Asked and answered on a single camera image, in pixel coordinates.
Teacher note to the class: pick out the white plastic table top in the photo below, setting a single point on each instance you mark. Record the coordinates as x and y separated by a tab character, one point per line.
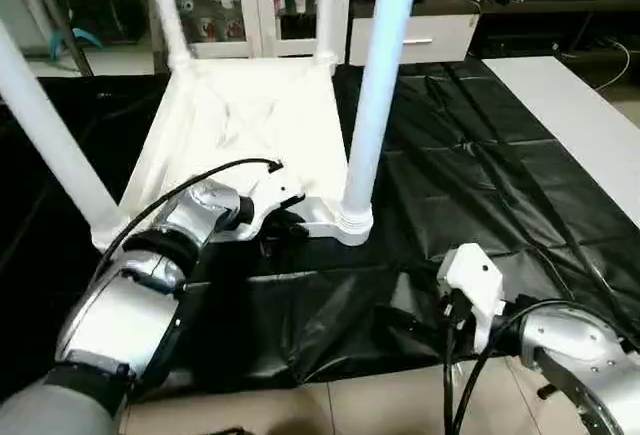
240	105

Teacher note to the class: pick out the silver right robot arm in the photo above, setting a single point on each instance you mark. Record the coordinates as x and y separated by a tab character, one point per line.
575	335

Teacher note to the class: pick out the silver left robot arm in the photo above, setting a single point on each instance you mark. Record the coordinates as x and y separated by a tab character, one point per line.
115	315

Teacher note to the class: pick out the black work mat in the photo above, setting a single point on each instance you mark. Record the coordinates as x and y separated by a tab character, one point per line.
475	180

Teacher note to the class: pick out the white glass door cabinet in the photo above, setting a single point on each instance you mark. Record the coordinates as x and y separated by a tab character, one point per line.
260	5

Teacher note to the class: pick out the white flat board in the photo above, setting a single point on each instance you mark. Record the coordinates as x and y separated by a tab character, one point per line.
575	115

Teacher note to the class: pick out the white drawer cabinet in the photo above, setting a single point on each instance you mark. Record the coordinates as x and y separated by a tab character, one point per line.
440	42

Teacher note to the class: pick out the grey pole stand blue brackets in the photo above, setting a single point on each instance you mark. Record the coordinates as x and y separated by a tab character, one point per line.
85	57

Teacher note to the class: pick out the black storage unit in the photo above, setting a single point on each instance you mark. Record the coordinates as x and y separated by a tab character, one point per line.
115	20

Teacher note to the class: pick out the black low desk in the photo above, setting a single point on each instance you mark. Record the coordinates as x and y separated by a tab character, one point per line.
550	20

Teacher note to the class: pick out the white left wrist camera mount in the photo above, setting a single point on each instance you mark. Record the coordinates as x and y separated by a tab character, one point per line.
272	195

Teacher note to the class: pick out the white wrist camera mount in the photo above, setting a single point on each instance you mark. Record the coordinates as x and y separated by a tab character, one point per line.
475	275
272	195

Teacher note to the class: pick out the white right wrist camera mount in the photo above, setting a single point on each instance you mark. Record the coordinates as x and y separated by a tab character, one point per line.
475	275

